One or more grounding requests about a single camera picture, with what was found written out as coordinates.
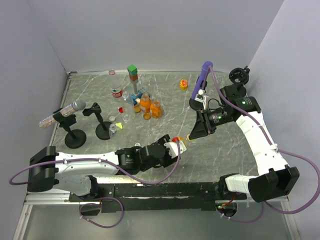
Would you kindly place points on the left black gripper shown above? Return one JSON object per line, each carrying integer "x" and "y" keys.
{"x": 169, "y": 160}

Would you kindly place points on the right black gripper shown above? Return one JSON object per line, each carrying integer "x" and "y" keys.
{"x": 201, "y": 128}

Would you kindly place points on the yellow juice bottle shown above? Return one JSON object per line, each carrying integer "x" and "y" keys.
{"x": 184, "y": 140}

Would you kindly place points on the clear plastic bottle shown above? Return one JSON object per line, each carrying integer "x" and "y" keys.
{"x": 112, "y": 130}

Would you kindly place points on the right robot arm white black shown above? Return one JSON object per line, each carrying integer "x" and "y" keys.
{"x": 275, "y": 177}

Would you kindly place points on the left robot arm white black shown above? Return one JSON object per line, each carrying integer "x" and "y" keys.
{"x": 76, "y": 173}

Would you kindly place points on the short orange bottle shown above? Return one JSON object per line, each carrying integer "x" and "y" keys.
{"x": 155, "y": 109}

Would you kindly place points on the tall orange bottle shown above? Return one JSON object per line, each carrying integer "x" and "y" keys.
{"x": 145, "y": 103}

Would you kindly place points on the small clear bottle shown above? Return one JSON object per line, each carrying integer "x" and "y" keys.
{"x": 127, "y": 98}

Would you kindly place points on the red label water bottle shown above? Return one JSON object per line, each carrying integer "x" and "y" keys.
{"x": 116, "y": 84}

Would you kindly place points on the black microphone stand centre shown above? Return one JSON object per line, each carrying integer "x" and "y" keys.
{"x": 192, "y": 103}

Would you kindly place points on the orange cap front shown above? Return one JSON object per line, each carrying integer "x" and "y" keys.
{"x": 146, "y": 116}

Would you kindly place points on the yellow orange toy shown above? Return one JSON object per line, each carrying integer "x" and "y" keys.
{"x": 183, "y": 84}

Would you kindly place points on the purple microphone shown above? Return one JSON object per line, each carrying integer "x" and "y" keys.
{"x": 201, "y": 78}

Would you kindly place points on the orange cap near bottles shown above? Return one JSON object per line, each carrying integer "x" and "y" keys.
{"x": 137, "y": 109}

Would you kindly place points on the lime green block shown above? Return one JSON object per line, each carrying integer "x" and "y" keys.
{"x": 119, "y": 125}

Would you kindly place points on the empty black microphone stand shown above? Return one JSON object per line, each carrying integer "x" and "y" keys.
{"x": 102, "y": 129}

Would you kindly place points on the colourful block tower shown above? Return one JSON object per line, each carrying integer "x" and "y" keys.
{"x": 138, "y": 91}

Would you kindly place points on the black stand holding microphone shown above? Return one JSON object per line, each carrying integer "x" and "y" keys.
{"x": 74, "y": 138}

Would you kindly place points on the silver glitter microphone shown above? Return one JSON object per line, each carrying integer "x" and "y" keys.
{"x": 78, "y": 105}

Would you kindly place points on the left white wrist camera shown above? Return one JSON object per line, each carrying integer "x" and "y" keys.
{"x": 175, "y": 147}

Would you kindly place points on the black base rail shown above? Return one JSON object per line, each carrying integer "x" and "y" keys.
{"x": 164, "y": 196}

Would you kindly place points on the black ring stand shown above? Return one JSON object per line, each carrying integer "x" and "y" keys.
{"x": 240, "y": 76}

